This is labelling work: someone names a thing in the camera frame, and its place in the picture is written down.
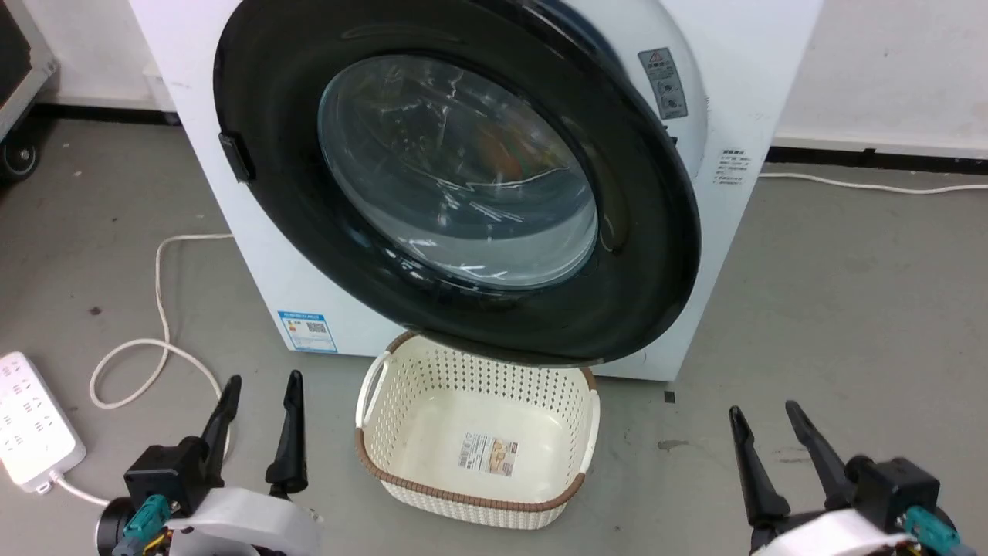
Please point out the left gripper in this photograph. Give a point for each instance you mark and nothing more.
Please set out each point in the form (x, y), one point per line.
(247, 521)

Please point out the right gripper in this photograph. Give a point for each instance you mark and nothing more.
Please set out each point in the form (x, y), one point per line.
(830, 537)

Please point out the white front-load washing machine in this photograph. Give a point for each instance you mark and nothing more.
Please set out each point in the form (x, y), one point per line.
(255, 270)

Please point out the black round glass washer door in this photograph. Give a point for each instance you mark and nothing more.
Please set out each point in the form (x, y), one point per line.
(293, 193)

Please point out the blue energy label sticker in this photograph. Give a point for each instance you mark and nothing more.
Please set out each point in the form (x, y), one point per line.
(307, 332)

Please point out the cream perforated laundry basket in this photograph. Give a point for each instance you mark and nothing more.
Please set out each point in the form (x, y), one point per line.
(478, 417)

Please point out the white power strip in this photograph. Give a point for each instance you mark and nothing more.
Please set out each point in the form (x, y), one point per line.
(31, 425)

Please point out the paper product label in basket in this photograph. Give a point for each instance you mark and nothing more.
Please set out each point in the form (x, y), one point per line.
(489, 454)

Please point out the small white text sticker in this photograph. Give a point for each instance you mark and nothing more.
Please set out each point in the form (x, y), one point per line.
(730, 167)

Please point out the grey warning label sticker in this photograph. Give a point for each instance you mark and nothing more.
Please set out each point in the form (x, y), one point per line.
(664, 81)

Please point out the black wheeled equipment case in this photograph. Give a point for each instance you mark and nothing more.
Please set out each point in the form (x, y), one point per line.
(19, 62)

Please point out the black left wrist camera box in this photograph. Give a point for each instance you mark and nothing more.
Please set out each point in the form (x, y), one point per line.
(164, 475)

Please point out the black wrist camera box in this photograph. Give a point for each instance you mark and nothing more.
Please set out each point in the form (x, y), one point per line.
(895, 486)
(164, 475)

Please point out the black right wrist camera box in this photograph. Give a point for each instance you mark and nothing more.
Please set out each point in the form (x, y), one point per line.
(895, 486)

